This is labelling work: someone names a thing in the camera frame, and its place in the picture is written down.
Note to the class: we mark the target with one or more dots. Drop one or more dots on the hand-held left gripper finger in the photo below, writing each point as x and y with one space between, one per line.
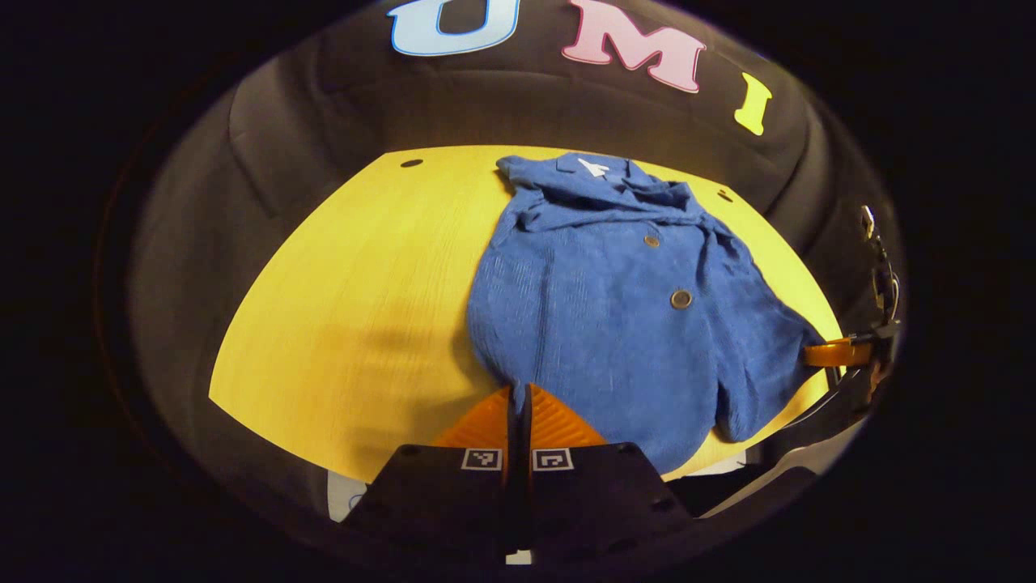
512 429
526 429

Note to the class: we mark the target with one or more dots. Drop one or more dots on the black backdrop cloth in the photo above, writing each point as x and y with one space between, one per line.
324 121

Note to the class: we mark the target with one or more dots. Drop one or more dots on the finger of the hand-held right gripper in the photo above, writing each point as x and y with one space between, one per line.
834 354

